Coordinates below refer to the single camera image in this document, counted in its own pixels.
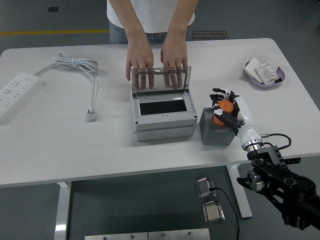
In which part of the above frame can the person's right hand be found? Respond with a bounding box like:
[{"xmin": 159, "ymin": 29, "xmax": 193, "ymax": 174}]
[{"xmin": 125, "ymin": 39, "xmax": 155, "ymax": 90}]

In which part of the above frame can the white power cord with plug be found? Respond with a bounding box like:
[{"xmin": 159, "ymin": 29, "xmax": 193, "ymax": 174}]
[{"xmin": 33, "ymin": 51, "xmax": 100, "ymax": 123}]

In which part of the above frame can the white table leg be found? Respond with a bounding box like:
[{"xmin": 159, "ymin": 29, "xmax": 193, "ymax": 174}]
[
  {"xmin": 227, "ymin": 164, "xmax": 253, "ymax": 220},
  {"xmin": 54, "ymin": 181, "xmax": 73, "ymax": 240}
]

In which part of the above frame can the purple plastic tray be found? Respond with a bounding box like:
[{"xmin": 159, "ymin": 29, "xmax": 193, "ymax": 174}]
[{"xmin": 243, "ymin": 59, "xmax": 287, "ymax": 91}]

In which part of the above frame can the clear plastic bag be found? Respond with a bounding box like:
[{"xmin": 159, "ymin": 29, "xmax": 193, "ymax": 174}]
[{"xmin": 258, "ymin": 51, "xmax": 282, "ymax": 67}]

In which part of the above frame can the orange cylindrical battery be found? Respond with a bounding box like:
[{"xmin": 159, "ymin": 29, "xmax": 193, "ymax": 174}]
[{"xmin": 212, "ymin": 99, "xmax": 235, "ymax": 127}]

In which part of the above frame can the grey plastic electrical box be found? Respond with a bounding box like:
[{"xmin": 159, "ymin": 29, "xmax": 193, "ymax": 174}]
[{"xmin": 130, "ymin": 89, "xmax": 198, "ymax": 143}]

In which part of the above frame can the grey block battery stand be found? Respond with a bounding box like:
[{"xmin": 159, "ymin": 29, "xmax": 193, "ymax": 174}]
[{"xmin": 198, "ymin": 107, "xmax": 237, "ymax": 146}]

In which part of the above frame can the white power strip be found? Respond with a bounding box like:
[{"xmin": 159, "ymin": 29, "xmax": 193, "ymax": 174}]
[{"xmin": 0, "ymin": 71, "xmax": 44, "ymax": 126}]

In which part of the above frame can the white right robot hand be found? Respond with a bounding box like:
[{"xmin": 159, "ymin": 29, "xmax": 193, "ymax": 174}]
[{"xmin": 209, "ymin": 87, "xmax": 262, "ymax": 147}]

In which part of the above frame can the person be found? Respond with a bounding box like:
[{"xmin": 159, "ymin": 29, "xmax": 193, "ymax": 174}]
[{"xmin": 106, "ymin": 0, "xmax": 196, "ymax": 45}]

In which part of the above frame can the grey metal base plate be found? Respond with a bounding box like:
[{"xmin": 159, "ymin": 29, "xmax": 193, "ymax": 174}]
[
  {"xmin": 84, "ymin": 231, "xmax": 149, "ymax": 240},
  {"xmin": 147, "ymin": 227, "xmax": 211, "ymax": 240}
]

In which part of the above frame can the metal floor socket box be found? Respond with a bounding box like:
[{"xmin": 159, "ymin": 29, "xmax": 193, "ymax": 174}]
[
  {"xmin": 201, "ymin": 200, "xmax": 226, "ymax": 224},
  {"xmin": 194, "ymin": 176, "xmax": 218, "ymax": 199}
]

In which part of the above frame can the person's left hand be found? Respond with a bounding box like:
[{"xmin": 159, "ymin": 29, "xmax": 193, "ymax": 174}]
[{"xmin": 159, "ymin": 39, "xmax": 189, "ymax": 90}]

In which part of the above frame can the black floor cable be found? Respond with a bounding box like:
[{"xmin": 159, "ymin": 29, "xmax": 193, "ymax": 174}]
[{"xmin": 209, "ymin": 187, "xmax": 240, "ymax": 240}]

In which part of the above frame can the smoky transparent box lid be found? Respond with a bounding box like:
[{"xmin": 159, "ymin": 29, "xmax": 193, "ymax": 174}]
[{"xmin": 131, "ymin": 66, "xmax": 193, "ymax": 97}]

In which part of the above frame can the dark floor sign mat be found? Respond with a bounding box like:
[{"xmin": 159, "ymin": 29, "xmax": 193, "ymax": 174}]
[{"xmin": 191, "ymin": 31, "xmax": 230, "ymax": 41}]

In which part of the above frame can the white wall socket panel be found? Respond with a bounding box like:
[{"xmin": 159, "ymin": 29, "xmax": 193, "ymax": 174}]
[{"xmin": 254, "ymin": 61, "xmax": 278, "ymax": 85}]

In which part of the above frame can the white cardboard packet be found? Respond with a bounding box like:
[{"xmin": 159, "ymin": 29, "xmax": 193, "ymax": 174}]
[{"xmin": 244, "ymin": 57, "xmax": 261, "ymax": 81}]

